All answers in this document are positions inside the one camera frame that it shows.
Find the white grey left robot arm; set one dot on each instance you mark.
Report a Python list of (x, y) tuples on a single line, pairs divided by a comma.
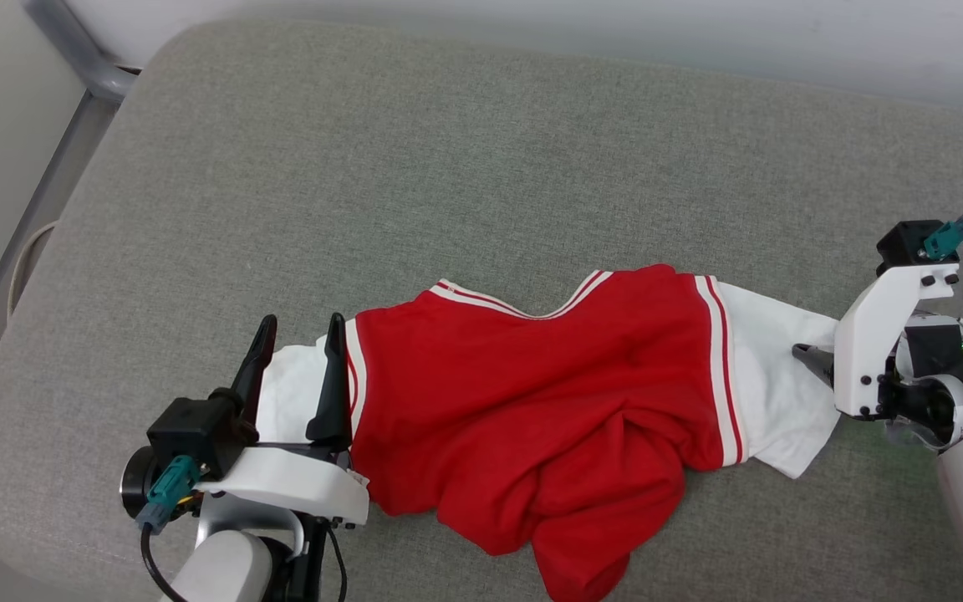
[(222, 573)]

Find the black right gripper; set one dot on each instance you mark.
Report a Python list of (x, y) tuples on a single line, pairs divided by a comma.
[(933, 351)]

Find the teal camera connector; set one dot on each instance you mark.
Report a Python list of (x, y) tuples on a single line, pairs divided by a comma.
[(948, 238), (168, 493)]

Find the teal left camera connector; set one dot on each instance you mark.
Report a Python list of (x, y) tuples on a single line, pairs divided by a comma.
[(168, 493)]

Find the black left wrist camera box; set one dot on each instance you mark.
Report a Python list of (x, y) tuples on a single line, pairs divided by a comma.
[(189, 426)]

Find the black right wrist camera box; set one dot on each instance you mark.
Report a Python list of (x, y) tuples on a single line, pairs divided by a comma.
[(904, 247)]

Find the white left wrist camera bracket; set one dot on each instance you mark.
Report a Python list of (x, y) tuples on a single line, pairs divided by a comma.
[(281, 485)]

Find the red and white shirt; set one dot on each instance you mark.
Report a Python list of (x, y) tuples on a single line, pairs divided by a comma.
[(532, 401)]

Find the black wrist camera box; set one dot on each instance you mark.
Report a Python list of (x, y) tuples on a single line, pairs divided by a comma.
[(189, 426), (904, 247)]

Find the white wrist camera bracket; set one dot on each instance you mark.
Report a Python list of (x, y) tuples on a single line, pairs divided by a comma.
[(281, 485), (866, 343)]

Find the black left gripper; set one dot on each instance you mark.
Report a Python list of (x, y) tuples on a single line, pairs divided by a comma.
[(306, 560)]

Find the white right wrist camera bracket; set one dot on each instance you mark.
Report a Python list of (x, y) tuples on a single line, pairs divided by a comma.
[(866, 343)]

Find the teal right camera connector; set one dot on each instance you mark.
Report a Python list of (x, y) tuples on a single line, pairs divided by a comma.
[(948, 238)]

